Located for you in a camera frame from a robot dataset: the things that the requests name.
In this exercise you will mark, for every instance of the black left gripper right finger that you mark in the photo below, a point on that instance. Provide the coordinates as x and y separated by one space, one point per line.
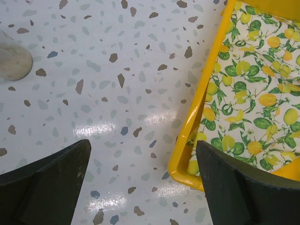
240 194

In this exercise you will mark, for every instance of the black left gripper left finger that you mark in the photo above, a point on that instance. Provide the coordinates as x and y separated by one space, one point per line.
46 191

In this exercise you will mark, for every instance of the white salt shaker jar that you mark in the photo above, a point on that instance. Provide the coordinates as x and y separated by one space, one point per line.
15 60

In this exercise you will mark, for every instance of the yellow plastic tray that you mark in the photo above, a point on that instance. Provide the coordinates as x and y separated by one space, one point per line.
201 93

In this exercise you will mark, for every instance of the lemon print cloth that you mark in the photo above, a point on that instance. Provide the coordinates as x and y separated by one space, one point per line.
253 89

